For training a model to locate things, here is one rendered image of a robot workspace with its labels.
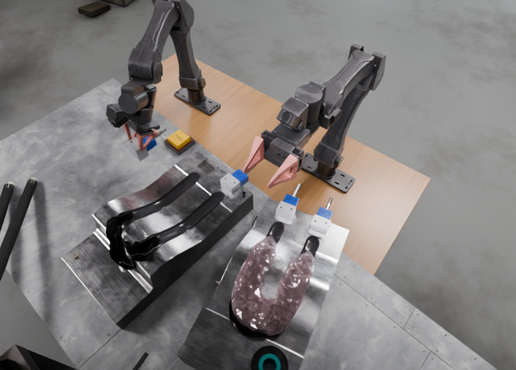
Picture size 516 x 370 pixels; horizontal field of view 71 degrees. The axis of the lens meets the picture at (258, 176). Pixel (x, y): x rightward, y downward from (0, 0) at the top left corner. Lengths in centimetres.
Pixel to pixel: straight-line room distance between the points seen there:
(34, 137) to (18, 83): 180
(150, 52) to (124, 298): 65
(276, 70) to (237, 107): 152
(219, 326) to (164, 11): 86
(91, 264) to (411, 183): 102
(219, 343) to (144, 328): 24
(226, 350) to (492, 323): 152
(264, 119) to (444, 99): 185
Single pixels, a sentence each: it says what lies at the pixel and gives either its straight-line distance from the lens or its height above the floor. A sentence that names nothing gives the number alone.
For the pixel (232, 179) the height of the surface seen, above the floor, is 92.
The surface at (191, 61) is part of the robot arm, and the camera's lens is 135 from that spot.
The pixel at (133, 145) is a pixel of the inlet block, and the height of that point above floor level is 96.
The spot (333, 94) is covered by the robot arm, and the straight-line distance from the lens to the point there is 88.
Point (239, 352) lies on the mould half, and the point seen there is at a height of 91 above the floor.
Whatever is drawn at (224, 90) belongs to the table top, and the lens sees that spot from 155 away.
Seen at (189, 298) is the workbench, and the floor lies 80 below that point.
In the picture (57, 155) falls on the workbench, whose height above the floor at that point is 80.
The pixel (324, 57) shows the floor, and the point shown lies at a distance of 313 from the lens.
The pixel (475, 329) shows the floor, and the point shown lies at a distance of 211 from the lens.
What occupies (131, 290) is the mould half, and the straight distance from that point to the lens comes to 105.
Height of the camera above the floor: 180
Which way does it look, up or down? 54 degrees down
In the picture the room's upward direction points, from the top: straight up
